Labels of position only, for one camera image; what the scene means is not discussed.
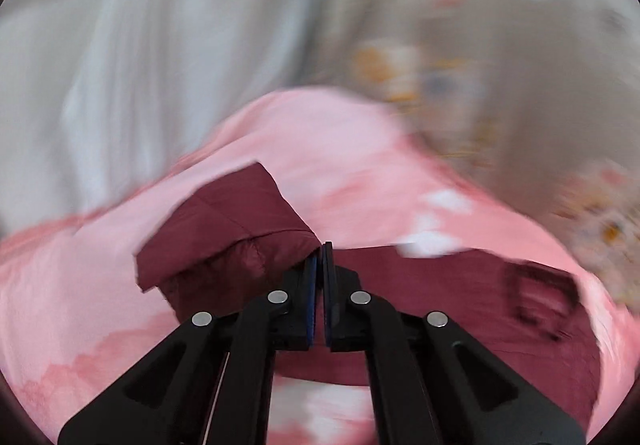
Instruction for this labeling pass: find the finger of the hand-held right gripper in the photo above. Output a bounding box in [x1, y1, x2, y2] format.
[506, 263, 584, 344]

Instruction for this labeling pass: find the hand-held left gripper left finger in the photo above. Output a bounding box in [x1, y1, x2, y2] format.
[57, 252, 319, 445]

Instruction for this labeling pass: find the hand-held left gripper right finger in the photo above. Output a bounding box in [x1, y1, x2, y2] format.
[321, 241, 587, 445]

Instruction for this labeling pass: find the maroon puffer jacket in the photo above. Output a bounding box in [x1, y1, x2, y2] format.
[134, 162, 603, 432]

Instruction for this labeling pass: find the pink fleece blanket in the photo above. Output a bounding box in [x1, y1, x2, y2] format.
[0, 90, 640, 445]

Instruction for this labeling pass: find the grey floral blanket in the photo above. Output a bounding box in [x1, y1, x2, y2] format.
[320, 0, 640, 311]

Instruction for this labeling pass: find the white pleated cloth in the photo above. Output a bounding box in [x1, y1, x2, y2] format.
[0, 0, 346, 231]

